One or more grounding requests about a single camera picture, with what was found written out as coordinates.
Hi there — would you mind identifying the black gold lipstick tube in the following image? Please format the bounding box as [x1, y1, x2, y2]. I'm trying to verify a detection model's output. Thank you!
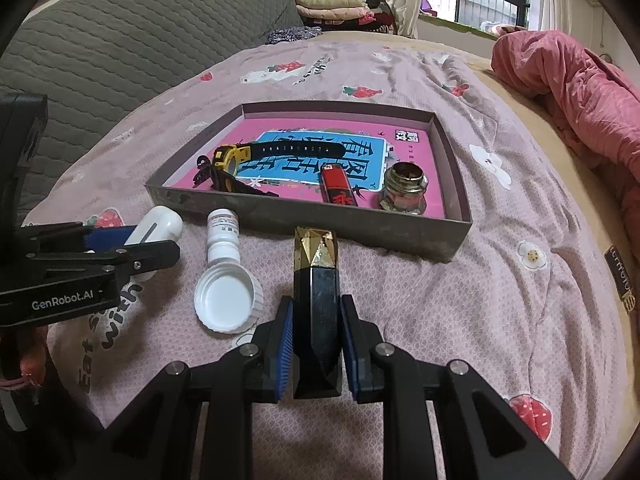
[292, 226, 345, 400]

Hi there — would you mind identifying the stack of folded clothes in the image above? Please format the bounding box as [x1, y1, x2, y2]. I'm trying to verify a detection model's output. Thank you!
[292, 0, 401, 33]

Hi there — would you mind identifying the pink book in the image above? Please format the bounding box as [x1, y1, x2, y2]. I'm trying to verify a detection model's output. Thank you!
[165, 120, 447, 221]

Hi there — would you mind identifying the small white pill bottle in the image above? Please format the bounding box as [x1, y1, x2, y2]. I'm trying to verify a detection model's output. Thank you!
[206, 209, 241, 265]

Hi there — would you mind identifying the black mattress label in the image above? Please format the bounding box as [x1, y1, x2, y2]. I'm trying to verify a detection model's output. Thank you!
[603, 245, 638, 317]

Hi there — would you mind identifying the white earbuds case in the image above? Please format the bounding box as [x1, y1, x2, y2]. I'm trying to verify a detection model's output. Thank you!
[122, 206, 183, 282]

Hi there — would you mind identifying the beige bed sheet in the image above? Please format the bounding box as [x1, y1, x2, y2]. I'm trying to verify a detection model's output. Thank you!
[320, 30, 640, 461]

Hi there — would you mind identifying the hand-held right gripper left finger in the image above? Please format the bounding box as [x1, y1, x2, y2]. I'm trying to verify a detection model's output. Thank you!
[87, 295, 295, 480]

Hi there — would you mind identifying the yellow black wristwatch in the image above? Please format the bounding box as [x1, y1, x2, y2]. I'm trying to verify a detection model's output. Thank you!
[212, 141, 347, 198]

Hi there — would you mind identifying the dark patterned cloth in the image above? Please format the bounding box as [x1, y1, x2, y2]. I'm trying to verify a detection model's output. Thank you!
[266, 25, 323, 46]

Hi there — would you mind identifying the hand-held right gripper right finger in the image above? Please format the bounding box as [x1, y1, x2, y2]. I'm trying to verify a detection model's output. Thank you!
[340, 294, 576, 480]

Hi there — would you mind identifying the white plastic lid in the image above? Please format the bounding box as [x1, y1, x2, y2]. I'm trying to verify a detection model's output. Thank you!
[194, 258, 264, 333]

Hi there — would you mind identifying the pink quilt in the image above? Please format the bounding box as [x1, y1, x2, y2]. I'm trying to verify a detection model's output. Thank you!
[491, 25, 640, 318]

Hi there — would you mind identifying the small black clip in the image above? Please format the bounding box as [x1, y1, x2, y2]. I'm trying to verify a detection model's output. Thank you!
[194, 155, 217, 188]

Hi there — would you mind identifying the grey cardboard box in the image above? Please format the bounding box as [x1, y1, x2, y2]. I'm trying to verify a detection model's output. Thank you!
[145, 101, 473, 263]

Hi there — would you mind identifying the grey quilted headboard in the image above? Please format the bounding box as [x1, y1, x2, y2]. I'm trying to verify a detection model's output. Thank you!
[0, 0, 306, 226]

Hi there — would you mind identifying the red lighter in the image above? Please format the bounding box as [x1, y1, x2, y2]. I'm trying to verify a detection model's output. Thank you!
[320, 161, 362, 208]

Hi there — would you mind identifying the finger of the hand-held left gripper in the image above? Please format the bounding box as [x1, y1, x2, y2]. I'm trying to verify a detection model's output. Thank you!
[20, 224, 138, 253]
[25, 240, 181, 281]

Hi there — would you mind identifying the person's left hand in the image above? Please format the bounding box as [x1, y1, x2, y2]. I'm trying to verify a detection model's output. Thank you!
[17, 324, 51, 388]

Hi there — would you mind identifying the glass ink jar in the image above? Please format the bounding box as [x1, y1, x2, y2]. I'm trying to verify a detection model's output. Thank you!
[379, 161, 429, 217]

